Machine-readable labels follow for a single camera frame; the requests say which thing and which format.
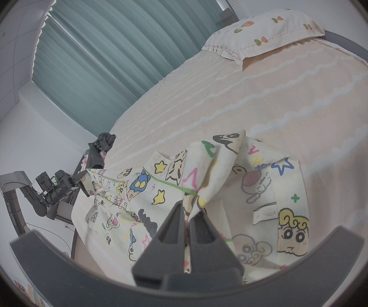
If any bed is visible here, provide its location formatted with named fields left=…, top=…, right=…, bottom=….
left=70, top=0, right=368, bottom=288

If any pile of clothes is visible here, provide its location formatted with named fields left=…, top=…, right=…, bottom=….
left=81, top=132, right=117, bottom=172

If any white printed pyjama top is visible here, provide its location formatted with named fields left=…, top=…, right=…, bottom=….
left=70, top=130, right=310, bottom=284

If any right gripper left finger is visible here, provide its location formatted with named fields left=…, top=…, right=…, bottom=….
left=132, top=200, right=187, bottom=288

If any blue-green curtain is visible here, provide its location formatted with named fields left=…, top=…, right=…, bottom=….
left=32, top=15, right=140, bottom=137
left=48, top=0, right=226, bottom=100

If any white printed pillow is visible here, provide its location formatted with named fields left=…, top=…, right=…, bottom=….
left=201, top=8, right=326, bottom=72

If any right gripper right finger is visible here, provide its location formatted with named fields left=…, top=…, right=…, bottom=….
left=187, top=212, right=245, bottom=276

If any grey bedside table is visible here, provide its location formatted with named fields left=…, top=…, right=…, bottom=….
left=217, top=8, right=239, bottom=29

